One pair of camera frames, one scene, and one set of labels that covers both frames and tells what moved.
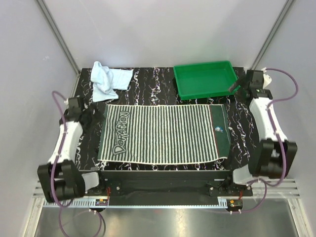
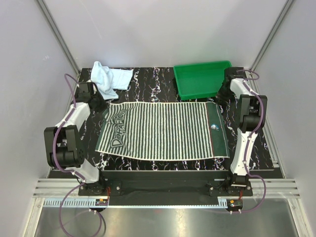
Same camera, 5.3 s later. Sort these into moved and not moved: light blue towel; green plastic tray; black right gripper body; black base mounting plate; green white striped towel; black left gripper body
Moved: black right gripper body; green white striped towel; black left gripper body
Not moved: black base mounting plate; green plastic tray; light blue towel
